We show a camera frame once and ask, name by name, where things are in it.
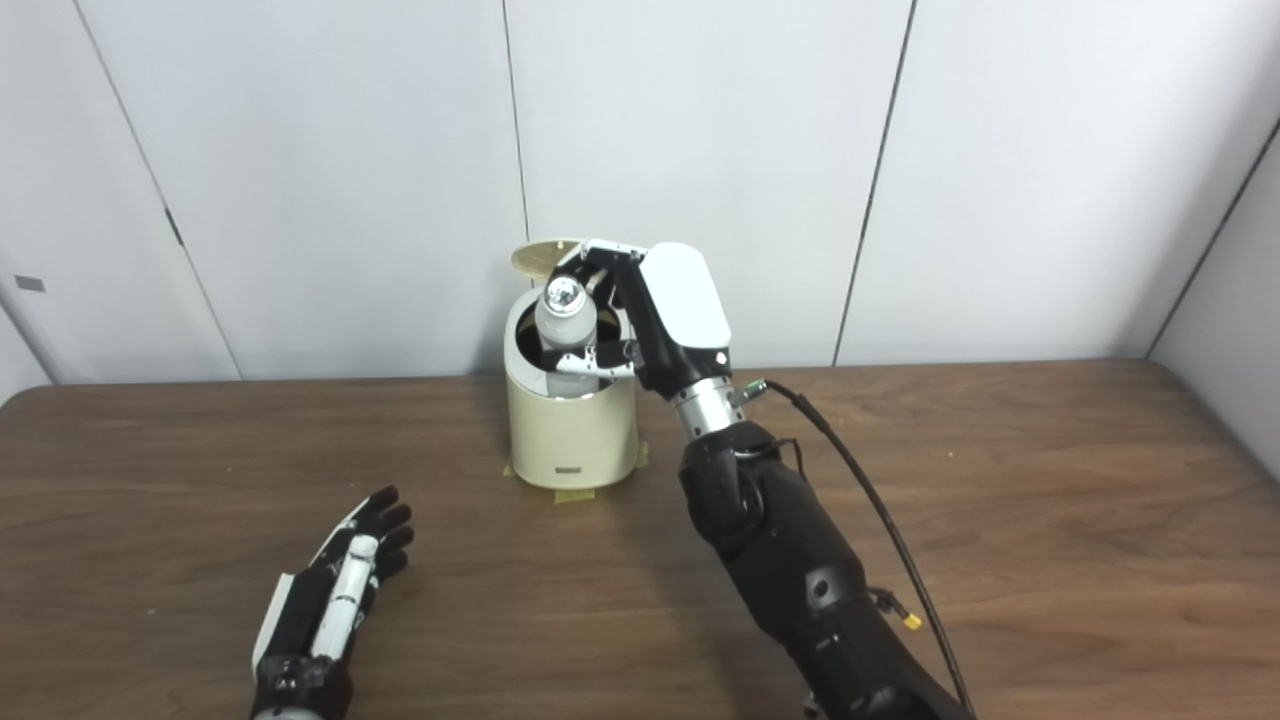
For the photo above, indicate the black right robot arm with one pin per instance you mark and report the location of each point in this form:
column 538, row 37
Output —
column 790, row 560

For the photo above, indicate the small white plastic bottle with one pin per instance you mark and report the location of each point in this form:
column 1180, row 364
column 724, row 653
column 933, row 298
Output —
column 566, row 320

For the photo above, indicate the cream-colored bin body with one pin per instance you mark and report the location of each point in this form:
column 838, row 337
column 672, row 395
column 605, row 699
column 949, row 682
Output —
column 570, row 435

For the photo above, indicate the cream round bin lid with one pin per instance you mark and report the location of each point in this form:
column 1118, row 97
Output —
column 535, row 255

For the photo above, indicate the black and white right hand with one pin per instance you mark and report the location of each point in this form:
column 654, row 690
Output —
column 680, row 310

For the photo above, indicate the small grey wall label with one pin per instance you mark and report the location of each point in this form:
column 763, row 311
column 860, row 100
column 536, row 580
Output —
column 30, row 283

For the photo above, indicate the black and white left hand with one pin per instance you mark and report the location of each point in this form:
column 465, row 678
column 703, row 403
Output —
column 330, row 610

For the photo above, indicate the black wall panel hinge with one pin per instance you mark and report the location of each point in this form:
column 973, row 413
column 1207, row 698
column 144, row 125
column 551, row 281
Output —
column 174, row 226

